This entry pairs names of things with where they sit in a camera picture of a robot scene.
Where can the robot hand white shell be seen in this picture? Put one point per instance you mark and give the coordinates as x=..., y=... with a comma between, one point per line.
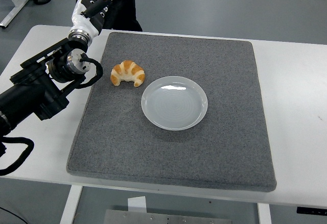
x=84, y=22

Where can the croissant bread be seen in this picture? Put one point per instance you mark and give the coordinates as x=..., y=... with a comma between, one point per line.
x=127, y=71

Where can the white round plate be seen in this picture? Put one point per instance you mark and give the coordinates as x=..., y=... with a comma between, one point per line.
x=173, y=106

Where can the grey metal plate with screws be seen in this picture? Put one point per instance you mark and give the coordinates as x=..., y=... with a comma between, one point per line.
x=166, y=217

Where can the person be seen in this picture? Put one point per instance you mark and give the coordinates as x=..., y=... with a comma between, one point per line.
x=127, y=4

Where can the white neighbouring table leg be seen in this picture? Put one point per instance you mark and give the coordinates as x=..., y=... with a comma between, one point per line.
x=15, y=7

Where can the grey felt mat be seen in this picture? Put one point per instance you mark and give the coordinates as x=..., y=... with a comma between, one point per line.
x=178, y=157

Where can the black table control panel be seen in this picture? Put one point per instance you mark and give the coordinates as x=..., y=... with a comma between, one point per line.
x=311, y=210

